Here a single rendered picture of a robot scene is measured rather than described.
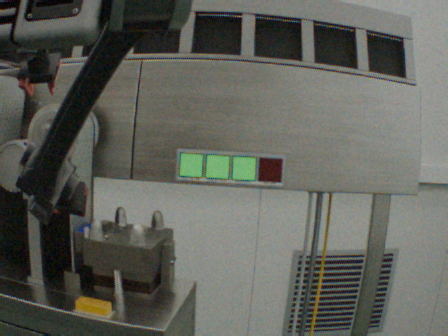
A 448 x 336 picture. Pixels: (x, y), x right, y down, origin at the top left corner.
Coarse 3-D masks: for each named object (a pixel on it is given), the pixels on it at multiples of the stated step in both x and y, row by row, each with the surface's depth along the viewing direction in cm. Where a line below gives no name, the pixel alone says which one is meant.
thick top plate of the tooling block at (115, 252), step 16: (112, 224) 221; (128, 224) 225; (112, 240) 191; (128, 240) 195; (160, 240) 202; (96, 256) 187; (112, 256) 187; (128, 256) 186; (144, 256) 186; (160, 256) 201; (144, 272) 186
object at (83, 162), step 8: (72, 160) 191; (80, 160) 200; (88, 160) 210; (80, 168) 200; (88, 168) 210; (80, 176) 201; (88, 176) 211; (88, 184) 211; (88, 192) 211; (88, 200) 211; (88, 208) 212; (72, 216) 192; (80, 216) 201; (88, 216) 212; (72, 224) 192; (80, 224) 201; (72, 232) 192
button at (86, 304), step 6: (78, 300) 166; (84, 300) 167; (90, 300) 168; (96, 300) 170; (78, 306) 164; (84, 306) 164; (90, 306) 164; (96, 306) 164; (102, 306) 164; (108, 306) 167; (90, 312) 164; (96, 312) 164; (102, 312) 164; (108, 312) 167
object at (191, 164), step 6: (186, 156) 220; (192, 156) 220; (198, 156) 220; (186, 162) 220; (192, 162) 220; (198, 162) 220; (180, 168) 221; (186, 168) 221; (192, 168) 220; (198, 168) 220; (180, 174) 221; (186, 174) 221; (192, 174) 220; (198, 174) 220
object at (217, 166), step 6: (210, 156) 220; (216, 156) 220; (222, 156) 220; (228, 156) 220; (210, 162) 220; (216, 162) 220; (222, 162) 220; (228, 162) 220; (210, 168) 220; (216, 168) 220; (222, 168) 220; (228, 168) 220; (210, 174) 220; (216, 174) 220; (222, 174) 220
